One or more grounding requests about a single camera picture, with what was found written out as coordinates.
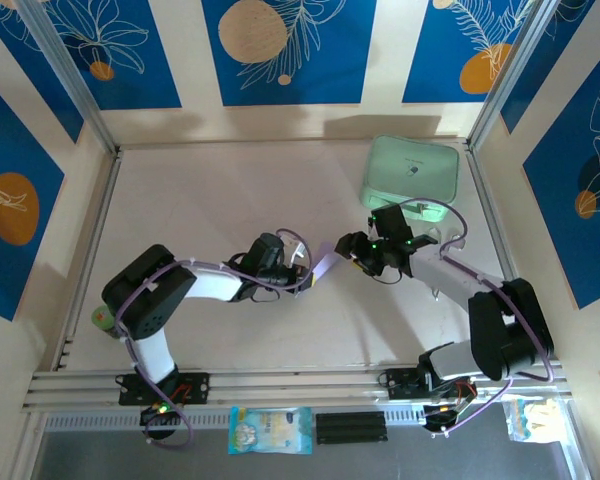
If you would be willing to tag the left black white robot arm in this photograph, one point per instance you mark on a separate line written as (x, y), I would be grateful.
(150, 300)

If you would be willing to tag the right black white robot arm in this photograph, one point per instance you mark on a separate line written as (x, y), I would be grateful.
(510, 330)

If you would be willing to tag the small clear plastic cup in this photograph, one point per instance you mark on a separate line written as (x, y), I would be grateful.
(456, 242)
(436, 233)

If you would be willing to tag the mint green zip pouch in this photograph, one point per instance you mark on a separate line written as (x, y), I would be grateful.
(410, 170)

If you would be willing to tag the blue snack packet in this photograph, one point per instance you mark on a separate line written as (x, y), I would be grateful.
(270, 430)

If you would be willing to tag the black ridged block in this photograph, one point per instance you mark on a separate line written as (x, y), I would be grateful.
(350, 429)

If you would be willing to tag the black controller board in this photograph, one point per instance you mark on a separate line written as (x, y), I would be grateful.
(160, 412)
(442, 420)

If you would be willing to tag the green round container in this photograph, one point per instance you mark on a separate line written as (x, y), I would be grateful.
(101, 318)

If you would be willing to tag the clear bag with yellow contents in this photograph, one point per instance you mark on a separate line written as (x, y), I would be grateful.
(532, 420)

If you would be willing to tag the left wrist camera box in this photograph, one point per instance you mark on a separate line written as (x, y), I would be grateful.
(265, 250)

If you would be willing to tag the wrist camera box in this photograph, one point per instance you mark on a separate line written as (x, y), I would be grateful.
(265, 250)
(391, 222)

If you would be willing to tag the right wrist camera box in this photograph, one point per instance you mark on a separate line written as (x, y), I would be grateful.
(391, 222)

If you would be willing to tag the long aluminium frame rail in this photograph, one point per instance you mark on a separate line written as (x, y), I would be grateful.
(290, 385)

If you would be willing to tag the aluminium side rail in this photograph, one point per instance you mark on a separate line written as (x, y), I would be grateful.
(100, 210)
(485, 200)

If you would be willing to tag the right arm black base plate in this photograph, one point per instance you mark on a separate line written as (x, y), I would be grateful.
(402, 385)

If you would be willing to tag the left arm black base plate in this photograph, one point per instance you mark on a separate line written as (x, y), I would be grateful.
(195, 387)

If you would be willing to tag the blue floral wall panel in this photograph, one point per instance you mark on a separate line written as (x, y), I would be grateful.
(145, 60)
(15, 30)
(430, 50)
(10, 140)
(570, 225)
(330, 75)

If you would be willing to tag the aluminium frame post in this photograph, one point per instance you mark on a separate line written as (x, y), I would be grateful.
(510, 80)
(70, 75)

